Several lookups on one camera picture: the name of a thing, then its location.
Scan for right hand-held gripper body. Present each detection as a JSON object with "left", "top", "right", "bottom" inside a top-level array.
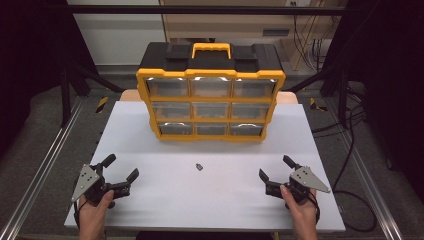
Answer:
[{"left": 264, "top": 165, "right": 332, "bottom": 205}]

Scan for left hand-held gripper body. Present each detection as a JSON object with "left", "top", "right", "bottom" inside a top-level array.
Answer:
[{"left": 70, "top": 162, "right": 132, "bottom": 209}]

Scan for clear plastic drawer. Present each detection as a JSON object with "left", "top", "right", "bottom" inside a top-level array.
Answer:
[{"left": 158, "top": 121, "right": 194, "bottom": 136}]

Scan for yellow black organizer cabinet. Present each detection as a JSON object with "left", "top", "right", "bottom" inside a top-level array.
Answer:
[{"left": 135, "top": 42, "right": 287, "bottom": 143}]

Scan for person's left hand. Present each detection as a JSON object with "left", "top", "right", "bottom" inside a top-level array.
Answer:
[{"left": 78, "top": 189, "right": 115, "bottom": 232}]

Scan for person's right hand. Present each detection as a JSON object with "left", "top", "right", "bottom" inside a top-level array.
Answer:
[{"left": 279, "top": 184, "right": 318, "bottom": 233}]

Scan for yellow black tape marker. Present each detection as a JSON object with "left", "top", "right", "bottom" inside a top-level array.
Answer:
[
  {"left": 95, "top": 96, "right": 110, "bottom": 114},
  {"left": 309, "top": 97, "right": 329, "bottom": 113}
]

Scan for tan wooden board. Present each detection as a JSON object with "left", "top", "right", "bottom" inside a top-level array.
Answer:
[{"left": 119, "top": 89, "right": 300, "bottom": 105}]

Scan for black metal stand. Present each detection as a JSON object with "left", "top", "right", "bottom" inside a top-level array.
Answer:
[
  {"left": 59, "top": 63, "right": 125, "bottom": 128},
  {"left": 286, "top": 64, "right": 352, "bottom": 130}
]

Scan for grid of clear drawers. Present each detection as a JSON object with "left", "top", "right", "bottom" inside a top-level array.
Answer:
[{"left": 145, "top": 77, "right": 278, "bottom": 137}]

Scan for black curtain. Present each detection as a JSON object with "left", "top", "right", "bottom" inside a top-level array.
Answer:
[
  {"left": 322, "top": 0, "right": 424, "bottom": 196},
  {"left": 0, "top": 0, "right": 98, "bottom": 159}
]

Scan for black crossbar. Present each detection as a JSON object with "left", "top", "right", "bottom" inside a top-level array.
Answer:
[{"left": 66, "top": 4, "right": 348, "bottom": 16}]

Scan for aluminium rail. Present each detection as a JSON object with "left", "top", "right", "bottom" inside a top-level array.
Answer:
[
  {"left": 324, "top": 98, "right": 405, "bottom": 240},
  {"left": 0, "top": 96, "right": 86, "bottom": 240}
]

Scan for black floor cable bundle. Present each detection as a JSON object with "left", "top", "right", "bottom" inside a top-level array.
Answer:
[{"left": 311, "top": 84, "right": 368, "bottom": 139}]

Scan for long black floor cable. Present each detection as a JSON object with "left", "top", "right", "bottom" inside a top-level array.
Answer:
[{"left": 332, "top": 99, "right": 379, "bottom": 233}]

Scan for hanging black cables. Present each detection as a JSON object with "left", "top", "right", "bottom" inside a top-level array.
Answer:
[{"left": 292, "top": 14, "right": 332, "bottom": 72}]

